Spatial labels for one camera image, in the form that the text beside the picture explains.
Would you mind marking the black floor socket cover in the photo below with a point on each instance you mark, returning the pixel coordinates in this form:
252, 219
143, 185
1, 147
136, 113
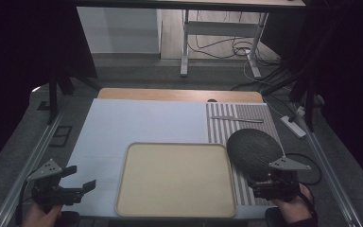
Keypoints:
61, 136

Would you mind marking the black metal stand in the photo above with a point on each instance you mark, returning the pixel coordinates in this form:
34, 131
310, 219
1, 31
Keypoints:
308, 94
53, 94

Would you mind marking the white desk frame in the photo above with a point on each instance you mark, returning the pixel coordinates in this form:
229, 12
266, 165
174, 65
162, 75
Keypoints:
220, 29

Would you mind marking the aluminium rail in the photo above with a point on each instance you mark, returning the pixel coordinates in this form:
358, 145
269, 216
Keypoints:
331, 176
28, 164

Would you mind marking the person's left hand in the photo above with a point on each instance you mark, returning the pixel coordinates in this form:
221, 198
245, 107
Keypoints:
39, 217

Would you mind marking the white cabinet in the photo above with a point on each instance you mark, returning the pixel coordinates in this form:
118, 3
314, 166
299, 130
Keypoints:
116, 30

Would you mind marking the dark grey round plate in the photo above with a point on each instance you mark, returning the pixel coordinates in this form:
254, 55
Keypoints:
252, 151

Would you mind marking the pale blue table mat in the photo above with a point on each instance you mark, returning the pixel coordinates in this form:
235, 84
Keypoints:
138, 123

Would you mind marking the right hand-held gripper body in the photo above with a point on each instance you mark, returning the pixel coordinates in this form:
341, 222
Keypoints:
280, 187

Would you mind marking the striped placemat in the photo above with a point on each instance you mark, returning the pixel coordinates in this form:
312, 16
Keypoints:
220, 126

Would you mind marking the beige tray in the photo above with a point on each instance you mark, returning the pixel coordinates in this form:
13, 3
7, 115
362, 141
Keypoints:
176, 179

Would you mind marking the white power strip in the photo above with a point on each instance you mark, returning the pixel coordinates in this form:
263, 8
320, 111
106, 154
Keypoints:
293, 126

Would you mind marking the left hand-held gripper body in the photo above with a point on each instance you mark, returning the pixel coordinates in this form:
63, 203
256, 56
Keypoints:
45, 171

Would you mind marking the metal knife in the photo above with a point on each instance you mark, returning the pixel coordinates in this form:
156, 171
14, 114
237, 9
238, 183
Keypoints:
233, 118

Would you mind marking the person's right hand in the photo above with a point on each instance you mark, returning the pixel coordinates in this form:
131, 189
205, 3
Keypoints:
296, 208

